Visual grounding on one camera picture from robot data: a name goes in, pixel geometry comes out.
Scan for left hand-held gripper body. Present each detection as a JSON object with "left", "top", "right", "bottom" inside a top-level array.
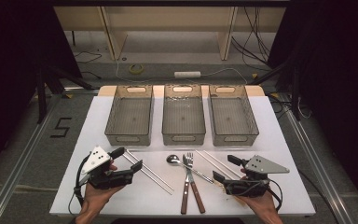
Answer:
[{"left": 81, "top": 145, "right": 134, "bottom": 190}]

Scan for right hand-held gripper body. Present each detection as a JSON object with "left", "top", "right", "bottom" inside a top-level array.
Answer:
[{"left": 224, "top": 154, "right": 291, "bottom": 198}]

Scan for silver chopsticks pair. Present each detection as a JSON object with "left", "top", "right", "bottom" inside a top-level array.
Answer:
[{"left": 125, "top": 148, "right": 175, "bottom": 191}]

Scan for metal spoon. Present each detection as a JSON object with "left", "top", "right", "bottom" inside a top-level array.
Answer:
[{"left": 166, "top": 154, "right": 215, "bottom": 185}]

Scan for translucent grey plastic bin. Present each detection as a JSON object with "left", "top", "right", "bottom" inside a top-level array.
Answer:
[
  {"left": 208, "top": 84, "right": 260, "bottom": 147},
  {"left": 103, "top": 84, "right": 155, "bottom": 147},
  {"left": 161, "top": 84, "right": 207, "bottom": 147}
]

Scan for wooden handle table knife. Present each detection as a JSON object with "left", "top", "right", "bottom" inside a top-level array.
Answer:
[{"left": 180, "top": 153, "right": 190, "bottom": 216}]

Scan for person's left hand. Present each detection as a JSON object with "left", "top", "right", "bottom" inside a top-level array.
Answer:
[{"left": 80, "top": 163, "right": 125, "bottom": 215}]

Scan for person's right hand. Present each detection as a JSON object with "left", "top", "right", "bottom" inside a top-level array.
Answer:
[{"left": 236, "top": 189, "right": 280, "bottom": 217}]

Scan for black metal stand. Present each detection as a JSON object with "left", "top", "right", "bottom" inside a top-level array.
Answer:
[
  {"left": 248, "top": 55, "right": 302, "bottom": 120},
  {"left": 35, "top": 66, "right": 94, "bottom": 124}
]

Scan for yellow tape roll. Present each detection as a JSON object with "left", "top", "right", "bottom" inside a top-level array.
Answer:
[{"left": 128, "top": 63, "right": 145, "bottom": 76}]

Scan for white power strip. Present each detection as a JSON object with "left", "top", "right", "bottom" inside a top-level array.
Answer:
[{"left": 173, "top": 71, "right": 201, "bottom": 79}]

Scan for black curtain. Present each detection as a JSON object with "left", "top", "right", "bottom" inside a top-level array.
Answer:
[
  {"left": 0, "top": 0, "right": 82, "bottom": 181},
  {"left": 267, "top": 0, "right": 358, "bottom": 216}
]

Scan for beige wooden desk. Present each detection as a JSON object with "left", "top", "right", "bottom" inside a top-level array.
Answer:
[{"left": 53, "top": 6, "right": 287, "bottom": 62}]

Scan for left hand-held gripper black cable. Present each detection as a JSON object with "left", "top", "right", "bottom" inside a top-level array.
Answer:
[{"left": 68, "top": 155, "right": 90, "bottom": 216}]

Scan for hand-held gripper black cable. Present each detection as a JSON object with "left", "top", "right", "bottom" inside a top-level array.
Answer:
[
  {"left": 68, "top": 155, "right": 90, "bottom": 216},
  {"left": 262, "top": 178, "right": 283, "bottom": 213}
]

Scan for right hand-held gripper black cable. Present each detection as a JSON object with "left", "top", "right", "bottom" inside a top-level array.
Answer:
[{"left": 262, "top": 178, "right": 283, "bottom": 213}]

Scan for thick black floor cable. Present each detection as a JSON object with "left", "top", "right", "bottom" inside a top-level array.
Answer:
[{"left": 297, "top": 169, "right": 341, "bottom": 224}]

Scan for metal floor rail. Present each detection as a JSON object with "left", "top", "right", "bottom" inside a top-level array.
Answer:
[
  {"left": 0, "top": 92, "right": 63, "bottom": 224},
  {"left": 281, "top": 102, "right": 355, "bottom": 224}
]

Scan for white power cable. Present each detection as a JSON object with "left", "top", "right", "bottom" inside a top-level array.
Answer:
[{"left": 115, "top": 59, "right": 249, "bottom": 86}]

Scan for thin black floor cable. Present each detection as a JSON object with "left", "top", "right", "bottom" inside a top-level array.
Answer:
[{"left": 74, "top": 50, "right": 103, "bottom": 80}]

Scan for black hanging cables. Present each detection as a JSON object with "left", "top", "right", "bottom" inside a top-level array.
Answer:
[{"left": 231, "top": 7, "right": 271, "bottom": 68}]

